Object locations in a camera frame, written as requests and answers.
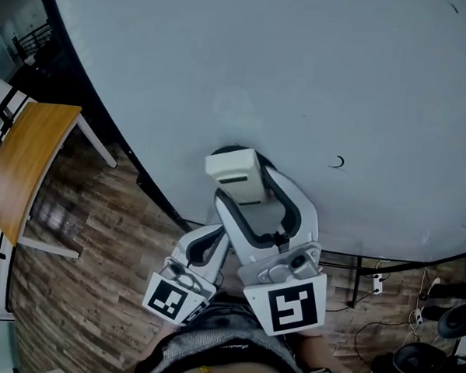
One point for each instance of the person's left forearm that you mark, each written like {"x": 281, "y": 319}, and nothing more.
{"x": 158, "y": 341}

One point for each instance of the white power strip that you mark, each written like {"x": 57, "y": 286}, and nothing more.
{"x": 377, "y": 285}
{"x": 418, "y": 316}

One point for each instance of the black round stool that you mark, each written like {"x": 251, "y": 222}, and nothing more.
{"x": 457, "y": 320}

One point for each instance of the person's right forearm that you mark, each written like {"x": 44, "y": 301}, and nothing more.
{"x": 318, "y": 350}

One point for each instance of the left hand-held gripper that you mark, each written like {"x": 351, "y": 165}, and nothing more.
{"x": 168, "y": 297}

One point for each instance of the person's torso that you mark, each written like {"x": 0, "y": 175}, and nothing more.
{"x": 228, "y": 349}

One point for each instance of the white whiteboard eraser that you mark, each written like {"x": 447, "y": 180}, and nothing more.
{"x": 234, "y": 170}

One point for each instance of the wooden table white legs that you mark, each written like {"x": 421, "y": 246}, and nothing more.
{"x": 24, "y": 163}

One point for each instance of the large white whiteboard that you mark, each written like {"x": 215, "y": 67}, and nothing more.
{"x": 243, "y": 65}

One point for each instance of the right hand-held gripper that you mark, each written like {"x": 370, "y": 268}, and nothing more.
{"x": 293, "y": 306}

